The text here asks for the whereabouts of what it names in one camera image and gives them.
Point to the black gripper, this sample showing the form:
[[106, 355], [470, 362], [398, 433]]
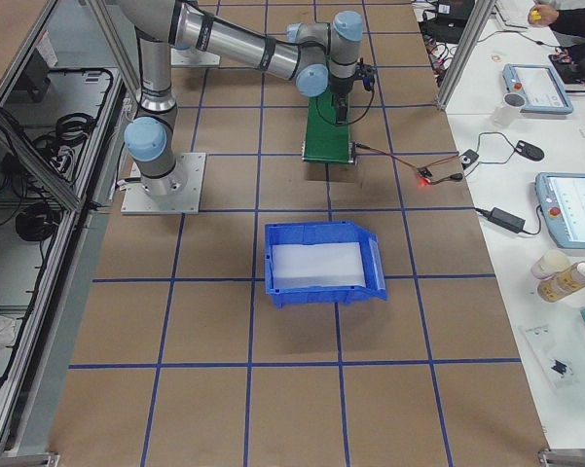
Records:
[[340, 89]]

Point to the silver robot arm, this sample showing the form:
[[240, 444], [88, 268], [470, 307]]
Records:
[[321, 59]]

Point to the green conveyor belt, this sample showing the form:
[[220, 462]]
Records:
[[326, 142]]

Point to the small red-lit controller board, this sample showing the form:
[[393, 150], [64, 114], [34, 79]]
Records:
[[425, 176]]

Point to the blue plastic bin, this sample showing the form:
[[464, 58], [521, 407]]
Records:
[[310, 233]]

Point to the white foam sheet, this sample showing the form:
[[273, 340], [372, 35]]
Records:
[[318, 265]]

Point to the white tape roll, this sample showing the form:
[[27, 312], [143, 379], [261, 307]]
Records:
[[508, 110]]

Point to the black power adapter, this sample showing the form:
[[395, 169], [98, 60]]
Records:
[[508, 221]]

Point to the black computer mouse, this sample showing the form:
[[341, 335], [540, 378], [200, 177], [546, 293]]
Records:
[[529, 151]]

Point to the teach pendant far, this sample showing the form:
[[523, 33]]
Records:
[[540, 86]]

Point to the teach pendant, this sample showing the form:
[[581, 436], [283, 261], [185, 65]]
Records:
[[540, 86], [562, 200]]

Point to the teach pendant near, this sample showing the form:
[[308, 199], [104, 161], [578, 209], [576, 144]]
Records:
[[562, 200]]

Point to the white paper cup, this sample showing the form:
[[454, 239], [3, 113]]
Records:
[[551, 262]]

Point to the yellow drink can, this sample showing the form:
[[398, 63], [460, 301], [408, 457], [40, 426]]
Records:
[[562, 284]]

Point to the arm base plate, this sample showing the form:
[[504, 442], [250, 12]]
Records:
[[193, 58], [178, 192]]

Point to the aluminium frame post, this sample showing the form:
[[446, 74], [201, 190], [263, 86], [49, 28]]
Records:
[[480, 14]]

